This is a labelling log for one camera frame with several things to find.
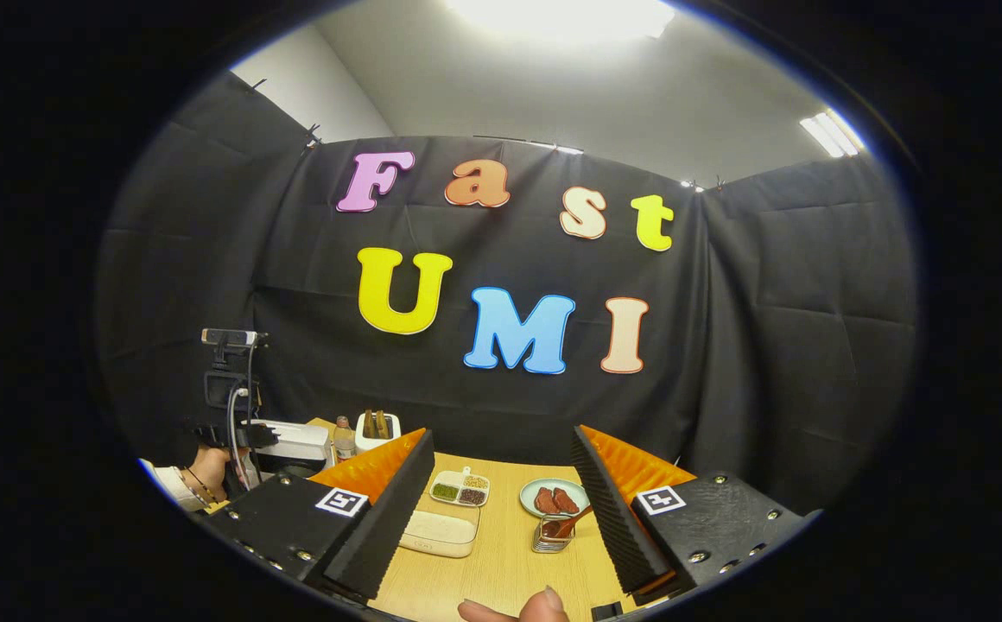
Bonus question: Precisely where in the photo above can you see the clear rice container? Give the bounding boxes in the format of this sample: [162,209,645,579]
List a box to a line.
[397,508,481,559]

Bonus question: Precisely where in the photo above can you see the white toaster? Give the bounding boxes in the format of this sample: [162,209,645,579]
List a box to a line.
[354,412,403,453]

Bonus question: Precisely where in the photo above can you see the thin white cable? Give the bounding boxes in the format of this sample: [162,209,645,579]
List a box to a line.
[225,384,253,493]

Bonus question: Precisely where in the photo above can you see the metal wire chopstick holder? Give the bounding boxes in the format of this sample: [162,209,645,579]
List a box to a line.
[532,516,576,555]

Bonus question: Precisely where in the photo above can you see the pale green plate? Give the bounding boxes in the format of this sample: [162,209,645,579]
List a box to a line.
[519,478,591,520]

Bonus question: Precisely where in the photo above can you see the black backdrop cloth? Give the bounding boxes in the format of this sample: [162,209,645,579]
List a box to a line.
[95,71,921,519]

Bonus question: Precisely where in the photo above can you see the brown wooden spoon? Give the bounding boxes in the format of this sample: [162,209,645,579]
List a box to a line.
[542,505,595,542]

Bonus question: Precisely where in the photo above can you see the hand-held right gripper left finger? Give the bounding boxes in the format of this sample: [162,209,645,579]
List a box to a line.
[207,428,435,604]

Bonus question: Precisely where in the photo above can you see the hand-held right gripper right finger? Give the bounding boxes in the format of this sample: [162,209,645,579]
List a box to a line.
[572,423,813,606]

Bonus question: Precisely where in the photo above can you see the white rice cooker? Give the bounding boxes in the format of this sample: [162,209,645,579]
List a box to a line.
[246,420,334,479]

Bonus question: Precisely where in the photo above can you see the white divided grain dish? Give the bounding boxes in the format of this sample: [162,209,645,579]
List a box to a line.
[429,467,491,509]

